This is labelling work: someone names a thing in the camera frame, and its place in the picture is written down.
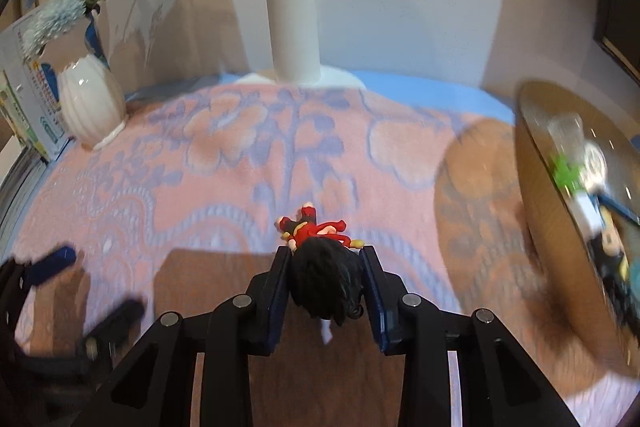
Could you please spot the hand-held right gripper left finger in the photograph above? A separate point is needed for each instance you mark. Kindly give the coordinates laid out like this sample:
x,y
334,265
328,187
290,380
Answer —
x,y
280,302

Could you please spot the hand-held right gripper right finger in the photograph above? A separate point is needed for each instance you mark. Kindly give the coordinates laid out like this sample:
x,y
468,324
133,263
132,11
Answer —
x,y
377,302

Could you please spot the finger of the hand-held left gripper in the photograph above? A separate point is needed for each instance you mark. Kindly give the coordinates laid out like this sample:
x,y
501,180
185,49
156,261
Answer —
x,y
50,264
117,322

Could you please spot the red figure with black hair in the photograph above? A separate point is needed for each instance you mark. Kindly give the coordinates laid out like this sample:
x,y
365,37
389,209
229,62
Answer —
x,y
325,277

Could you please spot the amber ribbed glass bowl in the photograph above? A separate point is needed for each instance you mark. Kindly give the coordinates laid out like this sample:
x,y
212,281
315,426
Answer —
x,y
550,232

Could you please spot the white charger plug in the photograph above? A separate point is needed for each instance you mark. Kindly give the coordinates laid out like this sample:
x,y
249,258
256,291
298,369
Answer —
x,y
587,212

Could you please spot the green fuzzy ball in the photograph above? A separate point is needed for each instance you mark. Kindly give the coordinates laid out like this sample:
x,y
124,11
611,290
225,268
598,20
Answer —
x,y
567,174

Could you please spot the bright blue box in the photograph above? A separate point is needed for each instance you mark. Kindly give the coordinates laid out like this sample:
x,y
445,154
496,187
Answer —
x,y
620,207

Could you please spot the pink patterned tablecloth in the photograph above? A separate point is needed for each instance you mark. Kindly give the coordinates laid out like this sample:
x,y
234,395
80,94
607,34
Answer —
x,y
200,182

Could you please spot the printed paper books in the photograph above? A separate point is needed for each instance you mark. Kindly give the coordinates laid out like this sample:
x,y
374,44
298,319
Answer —
x,y
30,107

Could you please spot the white ribbed vase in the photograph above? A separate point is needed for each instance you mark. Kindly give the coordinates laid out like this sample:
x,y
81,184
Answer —
x,y
90,102

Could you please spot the black flat screen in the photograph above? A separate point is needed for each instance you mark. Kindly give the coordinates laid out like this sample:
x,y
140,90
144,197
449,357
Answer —
x,y
622,7

